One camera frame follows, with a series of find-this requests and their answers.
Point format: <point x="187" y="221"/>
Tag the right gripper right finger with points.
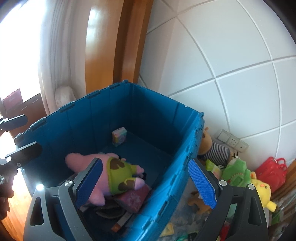
<point x="248" y="222"/>

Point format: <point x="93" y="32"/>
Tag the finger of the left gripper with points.
<point x="23" y="155"/>
<point x="9" y="124"/>

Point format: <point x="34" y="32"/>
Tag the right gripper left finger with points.
<point x="54" y="212"/>

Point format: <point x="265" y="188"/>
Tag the yellow pikachu plush toy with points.
<point x="264" y="192"/>

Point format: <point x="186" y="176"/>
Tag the green frog plush toy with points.
<point x="236" y="173"/>

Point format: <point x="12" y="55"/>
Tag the brown squirrel plush toy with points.
<point x="196" y="200"/>

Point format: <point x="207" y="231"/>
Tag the red plastic basket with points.
<point x="273" y="172"/>

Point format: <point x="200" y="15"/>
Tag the brown bear striped plush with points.
<point x="213" y="151"/>

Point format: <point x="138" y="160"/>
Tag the pink starfish plush toy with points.
<point x="118" y="176"/>

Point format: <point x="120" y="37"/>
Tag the small pastel box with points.
<point x="119" y="136"/>

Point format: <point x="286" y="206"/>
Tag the blue plastic storage crate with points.
<point x="163" y="135"/>

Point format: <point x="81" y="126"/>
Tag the white wall socket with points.
<point x="231" y="141"/>

